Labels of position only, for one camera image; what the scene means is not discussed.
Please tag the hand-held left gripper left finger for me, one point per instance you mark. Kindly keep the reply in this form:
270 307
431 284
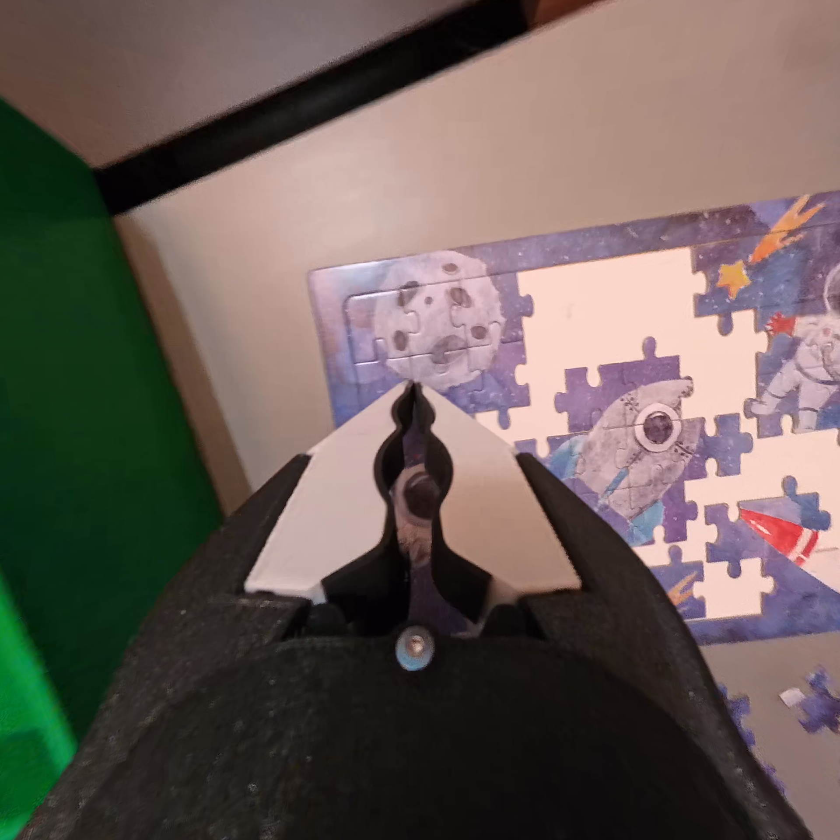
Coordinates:
321 518

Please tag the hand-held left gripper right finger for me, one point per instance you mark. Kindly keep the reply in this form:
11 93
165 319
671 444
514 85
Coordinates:
505 518

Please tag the space puzzle board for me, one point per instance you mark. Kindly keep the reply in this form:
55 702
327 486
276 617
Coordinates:
341 308

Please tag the puzzle pieces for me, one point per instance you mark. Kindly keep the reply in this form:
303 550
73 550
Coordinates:
820 709

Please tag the grey desk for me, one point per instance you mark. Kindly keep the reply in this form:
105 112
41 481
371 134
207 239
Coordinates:
328 223

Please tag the green plastic bin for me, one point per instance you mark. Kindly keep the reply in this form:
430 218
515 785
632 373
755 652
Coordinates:
79 394

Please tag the dark grey flat panel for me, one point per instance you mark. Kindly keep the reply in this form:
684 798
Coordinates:
262 124

